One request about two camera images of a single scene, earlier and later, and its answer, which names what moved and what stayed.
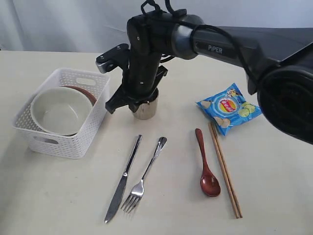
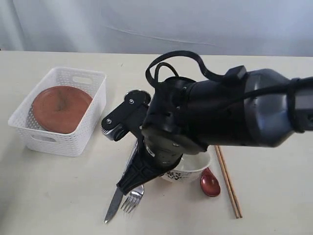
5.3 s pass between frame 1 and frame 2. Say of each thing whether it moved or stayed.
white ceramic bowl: moved
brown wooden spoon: stayed
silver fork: stayed
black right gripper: moved
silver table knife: stayed
